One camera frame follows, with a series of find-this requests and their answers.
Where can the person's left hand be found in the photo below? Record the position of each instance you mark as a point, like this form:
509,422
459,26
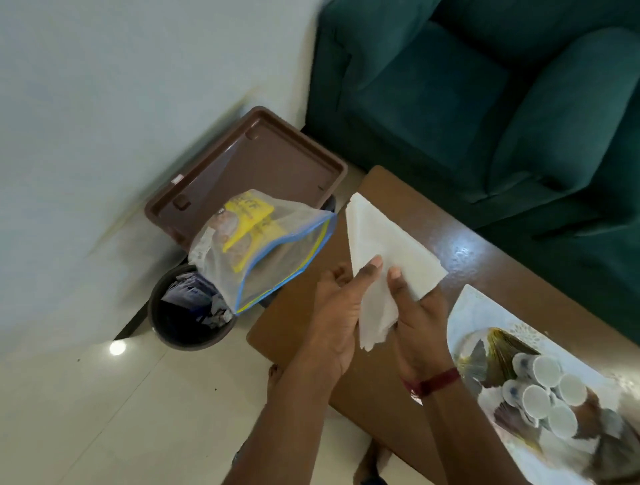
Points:
335,325

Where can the person's right hand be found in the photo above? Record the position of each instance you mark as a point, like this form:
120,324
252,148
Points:
425,340

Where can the floral white placemat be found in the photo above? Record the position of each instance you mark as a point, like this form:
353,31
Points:
480,310

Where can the clear zip bag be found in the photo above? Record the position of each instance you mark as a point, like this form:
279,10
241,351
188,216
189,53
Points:
280,260

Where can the white paper napkin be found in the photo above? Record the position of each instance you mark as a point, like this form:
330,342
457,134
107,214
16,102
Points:
380,235

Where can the yellow snack packet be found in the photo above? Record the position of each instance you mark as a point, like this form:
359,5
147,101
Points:
260,240
247,215

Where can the white ceramic cup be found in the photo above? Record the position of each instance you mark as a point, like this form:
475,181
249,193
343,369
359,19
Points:
547,372
572,390
536,402
562,422

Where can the person's right forearm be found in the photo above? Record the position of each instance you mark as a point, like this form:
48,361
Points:
465,439

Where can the person's left forearm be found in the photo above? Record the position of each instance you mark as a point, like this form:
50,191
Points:
285,434

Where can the person's left foot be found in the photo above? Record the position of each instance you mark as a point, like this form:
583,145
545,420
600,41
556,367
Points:
273,377

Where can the person's foot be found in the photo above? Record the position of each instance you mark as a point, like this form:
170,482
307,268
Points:
273,377
370,464

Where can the person's right foot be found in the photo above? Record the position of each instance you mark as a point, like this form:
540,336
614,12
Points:
370,464

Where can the red thread wristband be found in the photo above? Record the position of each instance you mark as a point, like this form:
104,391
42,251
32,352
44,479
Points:
432,384

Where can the leaf print serving tray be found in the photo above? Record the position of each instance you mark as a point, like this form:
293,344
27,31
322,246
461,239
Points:
495,350

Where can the crumpled paper trash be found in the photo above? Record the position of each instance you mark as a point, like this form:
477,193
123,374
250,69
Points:
195,295

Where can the black waste bin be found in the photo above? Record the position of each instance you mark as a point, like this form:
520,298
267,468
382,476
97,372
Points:
185,330

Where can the brown plastic tray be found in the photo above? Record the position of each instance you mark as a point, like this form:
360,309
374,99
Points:
270,160

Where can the green velvet sofa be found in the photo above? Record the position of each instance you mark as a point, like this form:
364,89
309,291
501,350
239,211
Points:
450,100

